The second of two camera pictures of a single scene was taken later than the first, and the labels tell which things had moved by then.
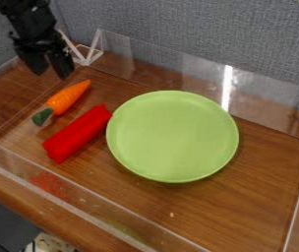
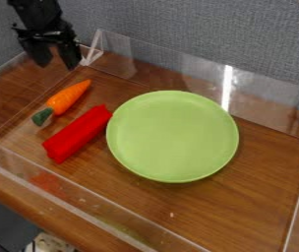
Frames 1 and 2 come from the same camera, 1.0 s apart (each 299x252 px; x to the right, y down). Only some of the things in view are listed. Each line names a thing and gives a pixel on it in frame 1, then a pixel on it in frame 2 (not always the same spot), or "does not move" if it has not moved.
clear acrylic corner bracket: x=86 y=54 does not move
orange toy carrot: x=60 y=103 does not move
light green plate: x=173 y=137 does not move
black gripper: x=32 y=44 to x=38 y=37
